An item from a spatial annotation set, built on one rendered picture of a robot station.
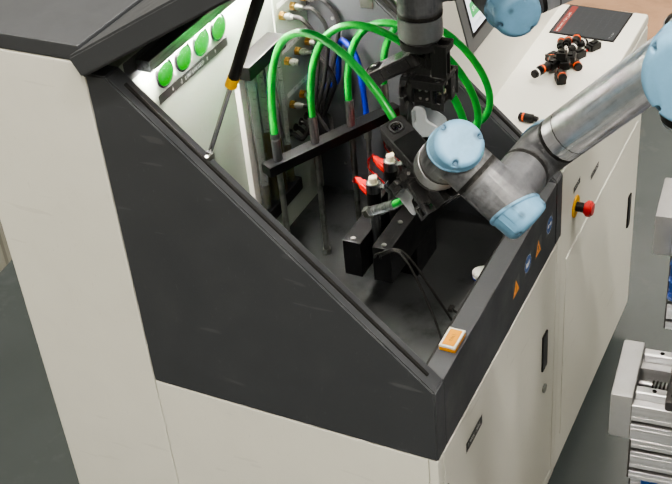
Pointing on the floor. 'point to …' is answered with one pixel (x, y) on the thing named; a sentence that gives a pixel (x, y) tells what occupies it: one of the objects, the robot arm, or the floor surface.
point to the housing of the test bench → (75, 230)
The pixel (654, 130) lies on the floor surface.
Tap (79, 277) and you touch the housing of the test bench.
